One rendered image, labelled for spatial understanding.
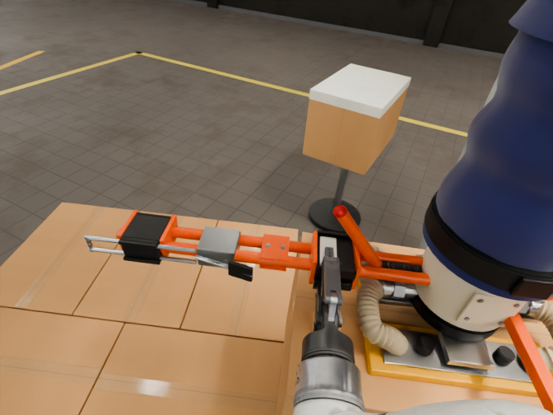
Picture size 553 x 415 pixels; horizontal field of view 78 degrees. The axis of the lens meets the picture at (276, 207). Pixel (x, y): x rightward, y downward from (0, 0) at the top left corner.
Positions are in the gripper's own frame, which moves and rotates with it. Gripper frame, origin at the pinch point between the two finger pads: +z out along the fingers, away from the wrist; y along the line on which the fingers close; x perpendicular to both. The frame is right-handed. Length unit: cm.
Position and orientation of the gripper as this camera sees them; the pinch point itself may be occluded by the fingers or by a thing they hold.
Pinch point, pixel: (326, 258)
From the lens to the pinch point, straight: 64.4
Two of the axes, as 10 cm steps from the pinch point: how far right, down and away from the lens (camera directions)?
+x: 9.9, 1.1, -0.4
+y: -0.6, 7.7, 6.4
